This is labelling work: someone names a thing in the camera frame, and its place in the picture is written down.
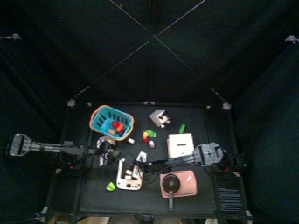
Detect white toy scale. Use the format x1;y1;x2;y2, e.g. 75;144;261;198
116;157;144;192

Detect lime green toy wedge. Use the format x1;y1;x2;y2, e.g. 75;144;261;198
105;181;117;193

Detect black toy frying pan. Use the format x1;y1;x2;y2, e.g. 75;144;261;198
161;173;181;212

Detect teal basket with orange rim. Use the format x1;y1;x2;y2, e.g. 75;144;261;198
88;104;136;142

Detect white toy box, red edge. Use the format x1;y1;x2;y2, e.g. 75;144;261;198
167;133;195;159

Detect white and grey cube toy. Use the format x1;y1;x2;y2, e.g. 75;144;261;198
148;109;173;129

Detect white text label sticker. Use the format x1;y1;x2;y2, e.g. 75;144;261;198
217;187;243;213

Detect pink pan with handle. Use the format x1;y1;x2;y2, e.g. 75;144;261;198
159;170;199;199

